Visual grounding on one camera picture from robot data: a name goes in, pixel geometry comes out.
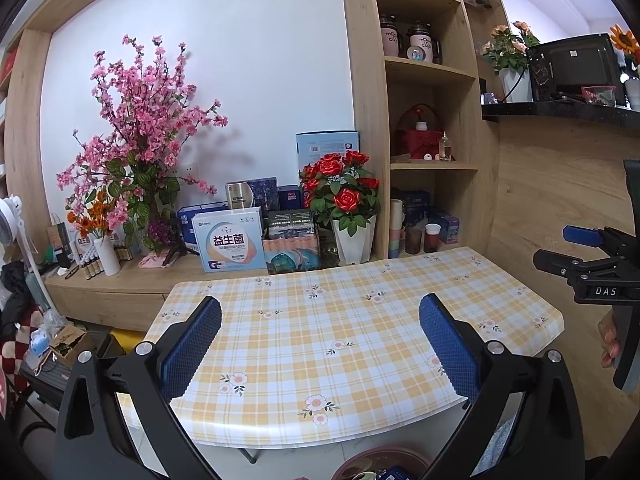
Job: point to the brown paper bag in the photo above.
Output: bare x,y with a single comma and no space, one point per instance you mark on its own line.
54,235

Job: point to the pale pink rose plant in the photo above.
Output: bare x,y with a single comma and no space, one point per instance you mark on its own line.
510,47

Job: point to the dark blue patterned box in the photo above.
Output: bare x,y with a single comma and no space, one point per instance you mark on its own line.
265,192

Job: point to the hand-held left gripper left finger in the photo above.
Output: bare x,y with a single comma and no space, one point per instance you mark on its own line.
192,345

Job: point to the yellow plaid tablecloth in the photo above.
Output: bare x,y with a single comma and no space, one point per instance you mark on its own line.
325,310

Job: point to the small black tripod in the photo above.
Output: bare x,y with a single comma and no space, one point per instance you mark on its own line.
175,252

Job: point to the white lidded mug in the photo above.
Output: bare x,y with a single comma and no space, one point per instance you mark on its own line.
420,45

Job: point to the purple artificial flowers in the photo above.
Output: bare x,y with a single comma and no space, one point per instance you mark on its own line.
162,232

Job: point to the white wall socket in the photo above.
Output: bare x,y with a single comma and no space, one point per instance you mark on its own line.
191,170

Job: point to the small dark blue box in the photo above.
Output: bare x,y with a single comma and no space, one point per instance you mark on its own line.
290,197

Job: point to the white angular flower pot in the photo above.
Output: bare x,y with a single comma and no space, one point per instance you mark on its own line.
354,245

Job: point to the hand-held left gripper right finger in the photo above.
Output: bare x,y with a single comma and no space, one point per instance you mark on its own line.
447,345

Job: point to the brown plastic trash bin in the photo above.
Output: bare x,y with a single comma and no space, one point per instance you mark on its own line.
350,462

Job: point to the row of small brown bottles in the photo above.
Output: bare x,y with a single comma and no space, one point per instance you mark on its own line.
91,267

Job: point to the black countertop oven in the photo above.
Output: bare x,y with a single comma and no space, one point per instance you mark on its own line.
575,67

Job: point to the black storage box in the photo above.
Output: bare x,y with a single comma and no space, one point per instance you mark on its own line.
50,380

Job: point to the silver box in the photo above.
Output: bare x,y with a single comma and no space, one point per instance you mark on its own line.
239,195

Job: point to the white pastel carton box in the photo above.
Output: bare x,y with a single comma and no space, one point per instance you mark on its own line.
227,245

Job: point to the yellow box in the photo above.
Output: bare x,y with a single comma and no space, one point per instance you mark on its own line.
127,342

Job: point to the dark blue gift box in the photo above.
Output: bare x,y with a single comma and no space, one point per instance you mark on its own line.
415,205

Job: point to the red basket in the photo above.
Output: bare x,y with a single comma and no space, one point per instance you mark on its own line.
417,142

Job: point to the red tumbler with white cup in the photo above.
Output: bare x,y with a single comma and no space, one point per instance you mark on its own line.
433,239

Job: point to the small light blue box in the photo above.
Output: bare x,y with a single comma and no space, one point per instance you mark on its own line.
448,227

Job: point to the tall white vase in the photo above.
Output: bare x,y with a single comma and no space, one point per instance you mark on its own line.
107,260

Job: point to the stack of paper cups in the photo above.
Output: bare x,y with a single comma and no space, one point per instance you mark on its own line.
396,215

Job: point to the person's right hand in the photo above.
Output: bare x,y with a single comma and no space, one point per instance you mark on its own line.
607,342

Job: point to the red rose artificial plant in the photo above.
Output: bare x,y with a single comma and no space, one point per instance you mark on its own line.
340,195

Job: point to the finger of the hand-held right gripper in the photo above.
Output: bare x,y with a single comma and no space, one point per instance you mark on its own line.
555,262
580,236

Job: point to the artificial sunflower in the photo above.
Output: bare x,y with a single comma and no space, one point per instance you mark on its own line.
627,42

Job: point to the pile of clothes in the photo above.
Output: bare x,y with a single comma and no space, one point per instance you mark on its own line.
15,285

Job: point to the wooden sideboard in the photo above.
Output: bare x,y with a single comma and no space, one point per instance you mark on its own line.
100,300

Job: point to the fluffy light blue slipper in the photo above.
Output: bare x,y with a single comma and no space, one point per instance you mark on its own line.
500,447

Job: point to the small white flower pot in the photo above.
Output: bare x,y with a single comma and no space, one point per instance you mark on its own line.
517,87

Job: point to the pink blossom artificial tree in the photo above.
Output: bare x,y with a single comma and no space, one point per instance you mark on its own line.
145,110

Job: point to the orange artificial flowers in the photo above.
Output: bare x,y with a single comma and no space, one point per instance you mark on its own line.
90,215

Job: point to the brown glass tumbler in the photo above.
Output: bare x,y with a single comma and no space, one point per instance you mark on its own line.
413,241

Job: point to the small glass bottle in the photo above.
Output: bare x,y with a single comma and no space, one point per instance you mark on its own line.
445,149

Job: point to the pink cloth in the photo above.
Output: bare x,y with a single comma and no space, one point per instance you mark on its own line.
152,260

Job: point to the blue white carton box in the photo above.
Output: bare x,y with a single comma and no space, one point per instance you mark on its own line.
187,225

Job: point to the cardboard box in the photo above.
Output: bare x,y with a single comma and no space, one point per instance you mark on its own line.
70,345

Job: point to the pink lidded mug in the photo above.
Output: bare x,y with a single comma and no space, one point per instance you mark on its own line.
389,37

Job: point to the large light blue box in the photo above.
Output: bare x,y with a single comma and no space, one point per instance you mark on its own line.
325,147

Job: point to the wooden shelf unit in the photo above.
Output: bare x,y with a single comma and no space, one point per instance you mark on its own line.
365,110

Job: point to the black printed box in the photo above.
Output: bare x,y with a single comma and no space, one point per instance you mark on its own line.
290,222

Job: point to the black stone counter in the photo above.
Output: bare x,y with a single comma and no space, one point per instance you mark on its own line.
550,111

